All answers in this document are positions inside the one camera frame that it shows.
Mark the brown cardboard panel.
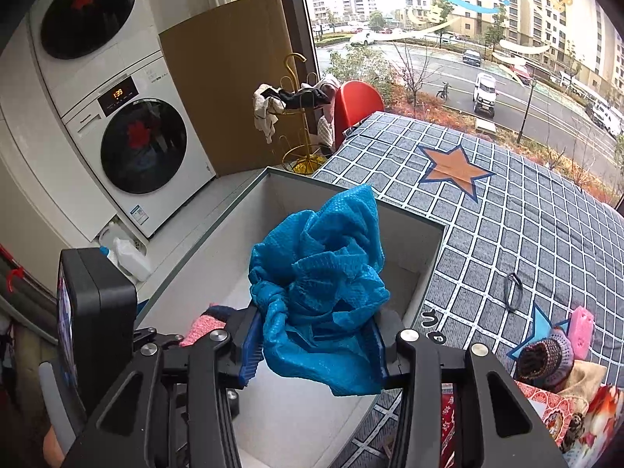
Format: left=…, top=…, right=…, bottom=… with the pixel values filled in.
left=158, top=0, right=325, bottom=179

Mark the beige cloth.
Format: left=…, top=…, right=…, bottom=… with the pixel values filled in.
left=556, top=361, right=610, bottom=401

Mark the red chair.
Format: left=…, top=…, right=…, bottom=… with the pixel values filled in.
left=333, top=80, right=386, bottom=152

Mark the patterned packet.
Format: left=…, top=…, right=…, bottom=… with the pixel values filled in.
left=560, top=384, right=624, bottom=455

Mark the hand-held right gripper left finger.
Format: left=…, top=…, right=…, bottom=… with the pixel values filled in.
left=61, top=302, right=266, bottom=468

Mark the white washing machine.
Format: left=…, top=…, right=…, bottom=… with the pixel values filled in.
left=61, top=56, right=218, bottom=239

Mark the gold wire rack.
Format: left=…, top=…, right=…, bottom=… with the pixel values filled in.
left=280, top=53, right=327, bottom=176

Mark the white rag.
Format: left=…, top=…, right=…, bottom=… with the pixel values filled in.
left=252, top=84, right=286, bottom=144

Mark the black hair tie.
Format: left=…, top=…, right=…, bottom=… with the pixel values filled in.
left=503, top=272, right=523, bottom=312

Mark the brown knitted hat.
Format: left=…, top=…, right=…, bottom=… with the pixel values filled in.
left=516, top=326, right=576, bottom=393

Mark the white storage box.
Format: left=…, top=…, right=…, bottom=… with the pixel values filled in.
left=134, top=167, right=445, bottom=468

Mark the white parked van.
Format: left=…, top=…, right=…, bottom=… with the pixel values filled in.
left=472, top=72, right=499, bottom=118

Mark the pink knitted cloth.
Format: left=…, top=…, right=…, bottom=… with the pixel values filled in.
left=179, top=305, right=235, bottom=348

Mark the black cloth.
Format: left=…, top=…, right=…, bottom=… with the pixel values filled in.
left=278, top=85, right=332, bottom=110

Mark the checkered white cloth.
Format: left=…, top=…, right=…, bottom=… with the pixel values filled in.
left=317, top=116, right=338, bottom=151

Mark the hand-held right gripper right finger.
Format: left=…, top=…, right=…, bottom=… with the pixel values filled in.
left=370, top=309, right=569, bottom=468

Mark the blue mesh cloth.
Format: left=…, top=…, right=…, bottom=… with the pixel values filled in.
left=248, top=184, right=391, bottom=397

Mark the pink plastic item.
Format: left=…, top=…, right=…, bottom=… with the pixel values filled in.
left=568, top=306, right=596, bottom=359

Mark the white tumble dryer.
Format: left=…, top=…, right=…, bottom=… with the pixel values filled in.
left=27, top=0, right=164, bottom=118

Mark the red printed box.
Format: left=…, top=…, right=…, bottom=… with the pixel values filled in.
left=441, top=380, right=569, bottom=468

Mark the white detergent bottle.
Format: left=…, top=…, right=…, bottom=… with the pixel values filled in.
left=99, top=227, right=122, bottom=266
left=113, top=236, right=153, bottom=282

